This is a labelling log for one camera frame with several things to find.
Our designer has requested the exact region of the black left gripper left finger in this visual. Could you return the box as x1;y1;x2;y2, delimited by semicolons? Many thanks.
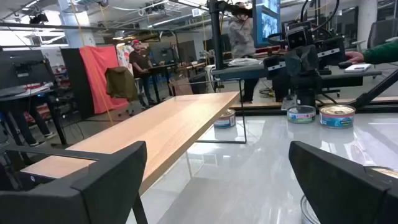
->
0;140;149;224

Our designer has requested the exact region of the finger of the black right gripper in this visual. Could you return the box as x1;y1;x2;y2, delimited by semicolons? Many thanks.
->
301;44;320;77
284;46;303;77

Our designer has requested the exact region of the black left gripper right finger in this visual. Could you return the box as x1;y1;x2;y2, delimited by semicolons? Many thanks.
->
288;140;398;224

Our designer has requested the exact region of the Bumble Bee light tuna can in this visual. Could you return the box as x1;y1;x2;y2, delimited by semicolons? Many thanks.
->
286;105;317;124
300;194;322;224

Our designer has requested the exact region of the Wild Planet blue seafood can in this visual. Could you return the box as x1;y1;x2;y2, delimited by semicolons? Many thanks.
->
319;104;356;129
213;108;237;129

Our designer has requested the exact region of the person's forearm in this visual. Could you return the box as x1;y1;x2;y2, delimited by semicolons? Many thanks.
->
362;39;398;65

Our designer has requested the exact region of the person's hand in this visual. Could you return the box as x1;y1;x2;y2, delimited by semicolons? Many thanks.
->
344;50;365;65

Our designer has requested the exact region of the white smartphone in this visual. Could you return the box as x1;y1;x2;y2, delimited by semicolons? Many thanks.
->
343;63;373;73

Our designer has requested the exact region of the grey side desk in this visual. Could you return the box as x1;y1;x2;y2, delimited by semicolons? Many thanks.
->
210;62;382;91

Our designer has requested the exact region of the clear plastic bag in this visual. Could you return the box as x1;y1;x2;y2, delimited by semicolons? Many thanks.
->
228;57;264;67

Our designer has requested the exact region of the large blue display screen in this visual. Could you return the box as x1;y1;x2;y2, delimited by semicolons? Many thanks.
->
251;0;282;48

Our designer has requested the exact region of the grey office chair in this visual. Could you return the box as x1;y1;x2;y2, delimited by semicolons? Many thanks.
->
366;17;398;50

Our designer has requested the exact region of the person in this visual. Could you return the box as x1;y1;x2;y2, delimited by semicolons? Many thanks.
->
228;1;261;104
128;39;158;108
0;98;58;147

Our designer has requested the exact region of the black diagonal support strut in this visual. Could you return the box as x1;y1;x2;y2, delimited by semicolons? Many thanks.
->
350;68;398;110

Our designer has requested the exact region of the brown cardboard box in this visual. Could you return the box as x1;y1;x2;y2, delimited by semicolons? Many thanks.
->
169;77;194;96

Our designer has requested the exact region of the black partition panel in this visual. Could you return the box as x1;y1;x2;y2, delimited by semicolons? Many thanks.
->
60;47;96;121

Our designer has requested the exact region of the black standing desk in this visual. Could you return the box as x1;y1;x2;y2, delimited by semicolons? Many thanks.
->
146;61;208;105

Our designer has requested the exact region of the orange hanging cloth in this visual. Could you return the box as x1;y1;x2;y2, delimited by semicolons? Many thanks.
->
78;45;131;115

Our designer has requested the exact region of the olive green jacket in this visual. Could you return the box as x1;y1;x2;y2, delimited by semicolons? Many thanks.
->
104;66;139;102

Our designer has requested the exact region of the black computer monitor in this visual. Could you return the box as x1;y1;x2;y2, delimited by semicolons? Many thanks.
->
0;45;56;91

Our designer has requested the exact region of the floral patterned cloth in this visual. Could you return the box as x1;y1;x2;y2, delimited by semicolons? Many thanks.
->
116;44;135;76

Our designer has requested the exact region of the black ceiling spotlight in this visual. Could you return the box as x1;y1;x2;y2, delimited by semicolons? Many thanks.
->
29;12;50;26

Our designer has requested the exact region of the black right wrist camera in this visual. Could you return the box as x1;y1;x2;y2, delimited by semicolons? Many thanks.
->
285;26;313;50

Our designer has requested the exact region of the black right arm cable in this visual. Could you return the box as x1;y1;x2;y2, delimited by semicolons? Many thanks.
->
299;0;340;32

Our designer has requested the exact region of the black aluminium table frame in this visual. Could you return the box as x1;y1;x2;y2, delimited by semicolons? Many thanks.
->
231;95;398;115

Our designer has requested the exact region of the black vertical stand post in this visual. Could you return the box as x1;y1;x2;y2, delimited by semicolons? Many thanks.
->
207;0;226;71

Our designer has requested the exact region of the yellow hanging rope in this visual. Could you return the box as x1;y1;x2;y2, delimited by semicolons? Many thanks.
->
69;0;115;128

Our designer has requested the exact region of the wooden shelf black metal frame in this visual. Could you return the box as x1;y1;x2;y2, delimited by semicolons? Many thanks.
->
0;78;248;195

